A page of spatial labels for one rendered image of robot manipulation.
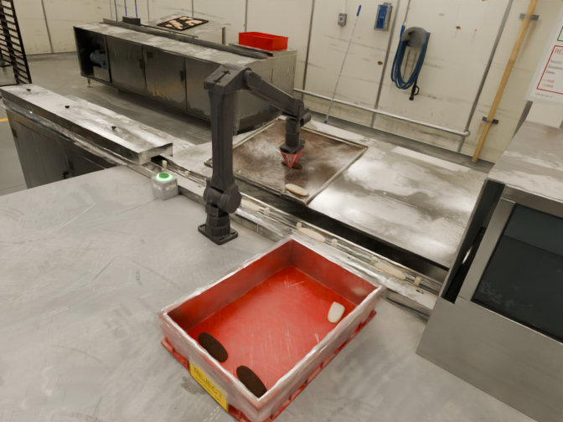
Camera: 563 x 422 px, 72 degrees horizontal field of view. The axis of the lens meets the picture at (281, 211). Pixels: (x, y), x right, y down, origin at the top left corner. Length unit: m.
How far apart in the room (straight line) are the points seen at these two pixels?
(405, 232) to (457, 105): 3.60
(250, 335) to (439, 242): 0.68
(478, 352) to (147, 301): 0.81
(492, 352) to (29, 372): 0.98
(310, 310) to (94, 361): 0.53
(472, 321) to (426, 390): 0.19
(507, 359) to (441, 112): 4.11
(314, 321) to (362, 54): 4.40
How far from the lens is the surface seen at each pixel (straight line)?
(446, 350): 1.02
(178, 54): 4.73
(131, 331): 1.04
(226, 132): 1.15
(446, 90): 4.86
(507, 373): 1.01
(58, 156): 2.39
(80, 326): 1.08
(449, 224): 1.42
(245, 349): 0.97
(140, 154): 1.71
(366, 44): 5.14
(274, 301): 1.08
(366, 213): 1.39
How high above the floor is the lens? 1.57
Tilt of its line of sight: 31 degrees down
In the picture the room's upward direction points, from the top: 6 degrees clockwise
